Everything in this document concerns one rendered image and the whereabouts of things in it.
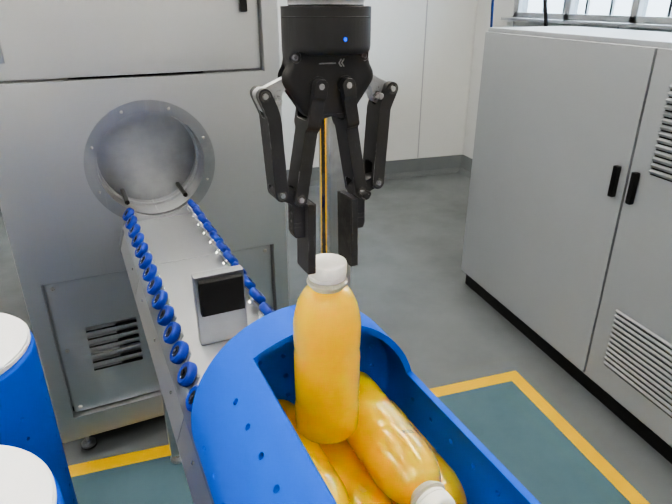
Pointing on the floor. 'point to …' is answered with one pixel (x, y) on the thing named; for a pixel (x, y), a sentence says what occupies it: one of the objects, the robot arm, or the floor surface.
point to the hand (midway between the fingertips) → (327, 233)
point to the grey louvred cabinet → (580, 208)
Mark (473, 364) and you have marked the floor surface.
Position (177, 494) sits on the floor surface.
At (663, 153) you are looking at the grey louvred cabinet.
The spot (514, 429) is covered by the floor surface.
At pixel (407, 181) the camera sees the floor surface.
